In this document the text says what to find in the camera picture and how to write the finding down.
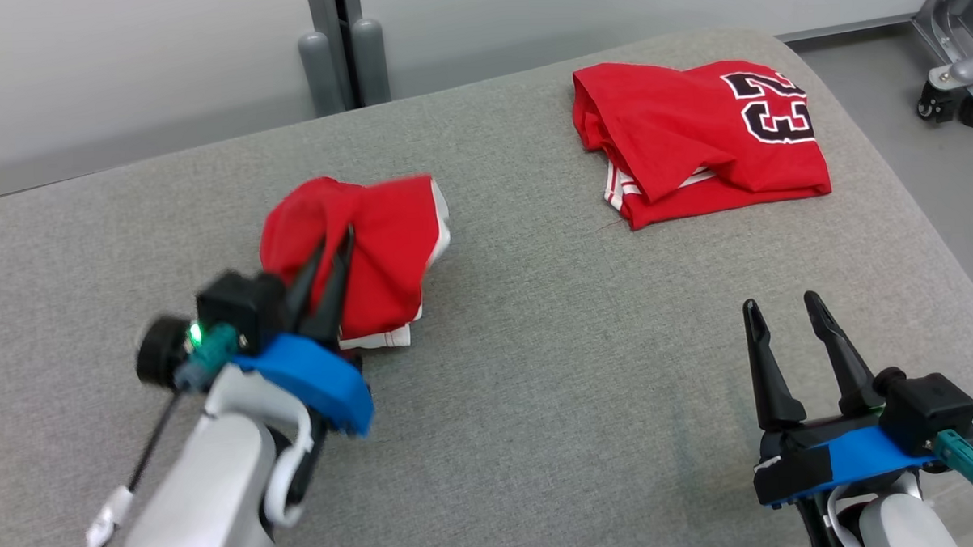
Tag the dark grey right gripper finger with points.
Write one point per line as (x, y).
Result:
(773, 377)
(846, 366)

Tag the red jersey with white sleeves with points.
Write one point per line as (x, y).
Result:
(676, 129)

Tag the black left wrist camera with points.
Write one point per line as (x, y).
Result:
(241, 306)

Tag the blue banded left gripper body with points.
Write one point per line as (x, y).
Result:
(312, 377)

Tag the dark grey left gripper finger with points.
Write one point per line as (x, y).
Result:
(334, 303)
(305, 292)

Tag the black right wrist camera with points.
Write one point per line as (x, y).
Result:
(932, 408)

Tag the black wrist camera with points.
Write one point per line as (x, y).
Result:
(932, 408)
(241, 306)

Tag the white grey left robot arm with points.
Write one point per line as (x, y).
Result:
(195, 502)

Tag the grey partition post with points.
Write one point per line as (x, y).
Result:
(370, 59)

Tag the red shorts with white hem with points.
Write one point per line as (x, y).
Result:
(388, 244)

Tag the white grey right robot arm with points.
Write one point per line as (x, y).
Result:
(900, 526)

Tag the teal right camera connector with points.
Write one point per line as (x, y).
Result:
(962, 455)

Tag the blue banded right gripper body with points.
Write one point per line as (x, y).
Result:
(857, 455)

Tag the grey post pair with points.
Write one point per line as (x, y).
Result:
(325, 60)

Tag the teal left camera connector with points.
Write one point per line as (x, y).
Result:
(214, 348)

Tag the teal camera connector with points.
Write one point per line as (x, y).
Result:
(962, 455)
(214, 348)

